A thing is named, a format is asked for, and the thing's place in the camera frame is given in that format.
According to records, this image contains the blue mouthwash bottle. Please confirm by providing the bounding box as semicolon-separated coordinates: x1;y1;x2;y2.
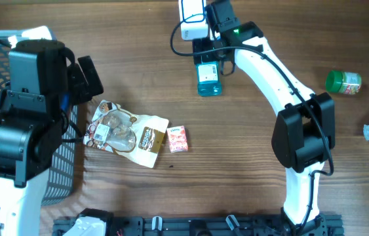
196;62;222;96

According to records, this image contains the green lid jar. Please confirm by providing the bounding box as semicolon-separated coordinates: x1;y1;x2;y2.
325;70;362;95

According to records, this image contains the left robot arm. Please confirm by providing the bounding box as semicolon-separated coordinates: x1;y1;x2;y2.
0;26;104;235

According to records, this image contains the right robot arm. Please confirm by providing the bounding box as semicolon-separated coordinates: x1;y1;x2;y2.
178;1;335;235

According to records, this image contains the white barcode scanner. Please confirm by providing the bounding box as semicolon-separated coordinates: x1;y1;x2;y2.
178;0;208;41

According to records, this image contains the brown white snack bag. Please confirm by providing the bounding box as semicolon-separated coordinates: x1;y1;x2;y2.
83;100;169;168

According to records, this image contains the grey plastic basket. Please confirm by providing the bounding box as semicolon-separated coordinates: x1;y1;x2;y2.
0;26;75;206

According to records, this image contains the red tissue pack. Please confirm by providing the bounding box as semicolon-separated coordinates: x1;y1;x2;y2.
166;126;188;153

